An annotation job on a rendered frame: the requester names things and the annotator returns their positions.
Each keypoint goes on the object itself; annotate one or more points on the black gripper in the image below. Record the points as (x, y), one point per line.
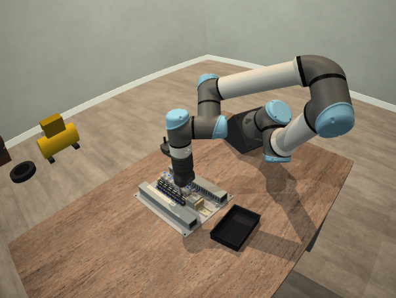
(182, 164)

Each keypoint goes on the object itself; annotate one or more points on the grey relay panel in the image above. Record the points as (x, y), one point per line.
(185, 215)

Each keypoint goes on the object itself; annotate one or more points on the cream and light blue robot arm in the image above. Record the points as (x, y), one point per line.
(328, 114)

